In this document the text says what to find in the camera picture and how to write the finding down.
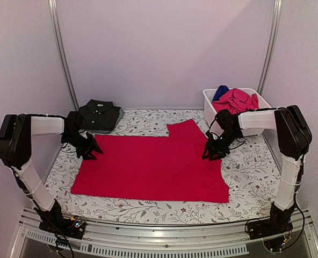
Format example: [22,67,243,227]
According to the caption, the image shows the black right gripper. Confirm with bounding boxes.
[203,129,242,160]

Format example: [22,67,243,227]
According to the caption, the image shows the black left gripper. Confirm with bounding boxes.
[62,131,103,159]

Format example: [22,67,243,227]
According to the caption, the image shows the magenta t-shirt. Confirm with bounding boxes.
[71,119,229,203]

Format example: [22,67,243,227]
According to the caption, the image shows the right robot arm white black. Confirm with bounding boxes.
[202,105,312,240]

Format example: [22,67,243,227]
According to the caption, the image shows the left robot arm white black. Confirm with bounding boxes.
[0,111,103,239]

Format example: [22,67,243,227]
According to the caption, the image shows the white plastic laundry bin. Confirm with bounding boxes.
[203,86,271,135]

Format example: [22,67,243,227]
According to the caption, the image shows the black pinstriped folded shirt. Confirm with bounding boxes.
[78,99,121,133]

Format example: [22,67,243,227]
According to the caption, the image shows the grey folded garment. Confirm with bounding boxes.
[97,109,124,134]

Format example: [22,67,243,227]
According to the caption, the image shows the pink garment in bin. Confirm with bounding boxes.
[212,89,259,114]

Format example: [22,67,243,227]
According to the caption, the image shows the blue garment in bin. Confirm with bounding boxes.
[212,85,229,102]

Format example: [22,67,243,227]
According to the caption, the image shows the aluminium front rail base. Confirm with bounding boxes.
[10,208,318,257]

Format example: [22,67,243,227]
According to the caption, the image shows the aluminium frame post left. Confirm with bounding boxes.
[48,0,79,111]

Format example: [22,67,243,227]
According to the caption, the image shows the aluminium frame post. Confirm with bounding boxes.
[257,0,283,94]
[48,0,79,111]

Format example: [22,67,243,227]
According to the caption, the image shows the aluminium frame post right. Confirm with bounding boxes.
[257,0,283,94]

